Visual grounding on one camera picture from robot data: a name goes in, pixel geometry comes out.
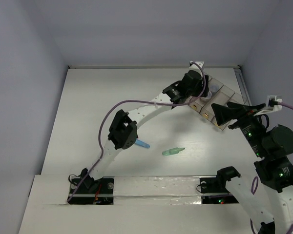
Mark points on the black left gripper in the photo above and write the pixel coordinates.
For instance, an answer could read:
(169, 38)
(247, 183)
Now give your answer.
(200, 85)

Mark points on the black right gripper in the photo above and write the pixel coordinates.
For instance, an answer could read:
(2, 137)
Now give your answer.
(224, 113)

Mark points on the clear jar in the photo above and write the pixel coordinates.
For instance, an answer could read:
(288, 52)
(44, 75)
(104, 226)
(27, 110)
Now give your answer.
(214, 88)
(207, 98)

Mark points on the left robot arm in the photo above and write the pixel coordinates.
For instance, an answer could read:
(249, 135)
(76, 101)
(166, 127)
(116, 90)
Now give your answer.
(124, 127)

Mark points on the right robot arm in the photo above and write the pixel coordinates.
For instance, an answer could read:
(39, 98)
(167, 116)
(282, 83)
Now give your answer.
(274, 169)

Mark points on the clear four-compartment organizer tray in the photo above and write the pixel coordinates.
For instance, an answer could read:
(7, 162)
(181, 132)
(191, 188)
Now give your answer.
(224, 95)

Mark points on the green utility knife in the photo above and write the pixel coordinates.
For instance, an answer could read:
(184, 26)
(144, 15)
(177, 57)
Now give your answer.
(172, 151)

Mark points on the blue utility knife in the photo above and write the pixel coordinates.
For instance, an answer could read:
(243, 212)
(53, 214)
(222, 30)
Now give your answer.
(142, 144)

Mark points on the white front board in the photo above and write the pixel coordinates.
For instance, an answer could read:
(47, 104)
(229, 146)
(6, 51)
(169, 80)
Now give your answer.
(153, 205)

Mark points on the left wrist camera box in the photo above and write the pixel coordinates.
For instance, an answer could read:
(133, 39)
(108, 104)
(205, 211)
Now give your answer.
(196, 65)

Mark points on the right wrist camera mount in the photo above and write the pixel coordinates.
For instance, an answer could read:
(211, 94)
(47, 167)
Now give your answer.
(271, 105)

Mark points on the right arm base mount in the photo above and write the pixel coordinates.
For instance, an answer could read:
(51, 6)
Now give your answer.
(213, 190)

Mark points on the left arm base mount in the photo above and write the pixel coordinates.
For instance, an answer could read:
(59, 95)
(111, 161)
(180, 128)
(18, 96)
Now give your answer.
(90, 192)

